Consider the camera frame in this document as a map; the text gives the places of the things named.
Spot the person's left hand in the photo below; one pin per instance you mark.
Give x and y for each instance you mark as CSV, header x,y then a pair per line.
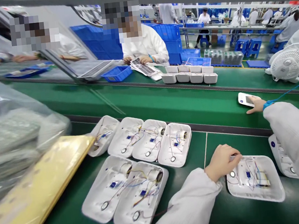
x,y
220,162

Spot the person's right hand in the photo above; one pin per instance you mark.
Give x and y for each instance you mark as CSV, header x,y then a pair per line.
x,y
258,104

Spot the person's left fingers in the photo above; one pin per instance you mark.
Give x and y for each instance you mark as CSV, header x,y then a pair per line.
x,y
232,154

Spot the person's right thumb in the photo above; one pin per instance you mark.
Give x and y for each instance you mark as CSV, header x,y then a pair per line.
x,y
252,110

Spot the white front panel with screen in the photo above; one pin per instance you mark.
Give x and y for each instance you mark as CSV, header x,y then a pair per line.
x,y
244,99

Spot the white housing with battery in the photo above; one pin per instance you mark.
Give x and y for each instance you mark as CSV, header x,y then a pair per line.
x,y
270,192

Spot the white casing with blue button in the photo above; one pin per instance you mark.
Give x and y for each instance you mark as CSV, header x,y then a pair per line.
x,y
277,154

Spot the pallet of clear wrapped packs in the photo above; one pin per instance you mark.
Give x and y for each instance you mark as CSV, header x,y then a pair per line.
x,y
224,57

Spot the white desk fan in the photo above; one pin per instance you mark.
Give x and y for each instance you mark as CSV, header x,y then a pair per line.
x,y
291,63

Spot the blue plastic stools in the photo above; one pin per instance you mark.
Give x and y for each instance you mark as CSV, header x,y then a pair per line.
x,y
249,45

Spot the cluster of closed white cases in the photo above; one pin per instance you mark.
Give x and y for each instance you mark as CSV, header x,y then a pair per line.
x,y
189,75

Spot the stack of blue crates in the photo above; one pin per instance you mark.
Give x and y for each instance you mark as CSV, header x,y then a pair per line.
x,y
96,40
170,39

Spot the stack of solar panels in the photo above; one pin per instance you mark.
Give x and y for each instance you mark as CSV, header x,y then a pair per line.
x,y
145,68

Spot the group of open white shells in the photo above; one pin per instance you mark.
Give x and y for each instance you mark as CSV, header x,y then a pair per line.
x,y
119,184

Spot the small blue plastic bin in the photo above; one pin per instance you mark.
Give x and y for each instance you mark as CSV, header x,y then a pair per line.
x,y
116,74

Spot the grey ribbed panel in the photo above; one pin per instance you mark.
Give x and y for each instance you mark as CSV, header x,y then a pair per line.
x,y
95,69

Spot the yellow cardboard sheet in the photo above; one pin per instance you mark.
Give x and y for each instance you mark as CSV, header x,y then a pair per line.
x,y
40,187

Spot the clear plastic bag of parts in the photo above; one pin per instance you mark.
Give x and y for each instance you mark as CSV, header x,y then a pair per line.
x,y
14,126

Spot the flat blue tray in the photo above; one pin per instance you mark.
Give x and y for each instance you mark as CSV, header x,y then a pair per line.
x,y
26,71

